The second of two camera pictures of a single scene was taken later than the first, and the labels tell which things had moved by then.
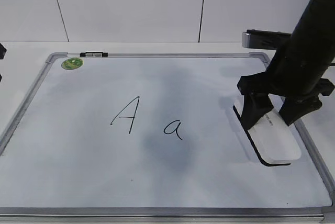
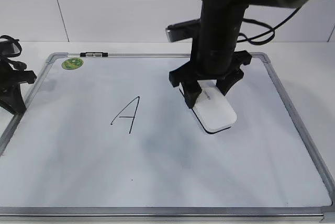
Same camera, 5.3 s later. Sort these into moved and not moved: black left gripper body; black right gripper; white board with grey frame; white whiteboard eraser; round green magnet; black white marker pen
Moved: white whiteboard eraser; black right gripper; black left gripper body
Not moved: black white marker pen; round green magnet; white board with grey frame
